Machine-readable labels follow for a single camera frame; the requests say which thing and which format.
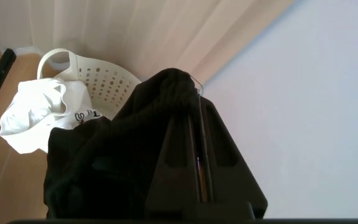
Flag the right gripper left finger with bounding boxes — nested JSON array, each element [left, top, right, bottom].
[[144, 105, 203, 218]]

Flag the white garment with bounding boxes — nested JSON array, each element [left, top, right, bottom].
[[0, 77, 104, 155]]

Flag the black shorts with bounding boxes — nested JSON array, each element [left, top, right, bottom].
[[44, 67, 204, 220]]

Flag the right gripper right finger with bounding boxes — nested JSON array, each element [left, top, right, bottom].
[[199, 95, 269, 218]]

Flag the white laundry basket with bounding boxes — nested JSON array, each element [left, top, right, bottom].
[[37, 48, 142, 121]]

